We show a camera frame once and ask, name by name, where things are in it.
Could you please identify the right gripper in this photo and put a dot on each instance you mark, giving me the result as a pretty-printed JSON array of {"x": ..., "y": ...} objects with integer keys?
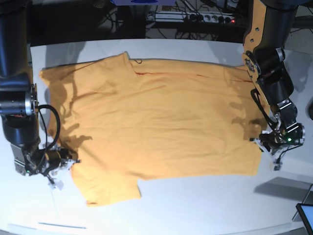
[{"x": 57, "y": 162}]

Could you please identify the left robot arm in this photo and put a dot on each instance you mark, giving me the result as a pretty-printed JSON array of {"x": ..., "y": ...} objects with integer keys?
[{"x": 269, "y": 25}]

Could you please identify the white power strip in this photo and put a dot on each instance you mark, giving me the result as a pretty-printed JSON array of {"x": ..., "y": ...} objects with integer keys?
[{"x": 183, "y": 17}]

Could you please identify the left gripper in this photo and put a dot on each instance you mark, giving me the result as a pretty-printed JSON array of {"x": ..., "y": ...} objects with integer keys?
[{"x": 268, "y": 145}]

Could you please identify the white label strip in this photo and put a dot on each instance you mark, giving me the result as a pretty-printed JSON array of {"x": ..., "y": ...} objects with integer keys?
[{"x": 61, "y": 225}]

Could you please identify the yellow T-shirt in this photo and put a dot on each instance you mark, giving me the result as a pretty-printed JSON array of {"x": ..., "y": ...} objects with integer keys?
[{"x": 130, "y": 120}]

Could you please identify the tablet screen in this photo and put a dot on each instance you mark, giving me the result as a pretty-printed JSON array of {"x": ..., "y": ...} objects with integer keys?
[{"x": 306, "y": 214}]

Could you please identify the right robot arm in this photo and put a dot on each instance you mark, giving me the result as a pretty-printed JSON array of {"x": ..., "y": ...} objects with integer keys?
[{"x": 19, "y": 109}]

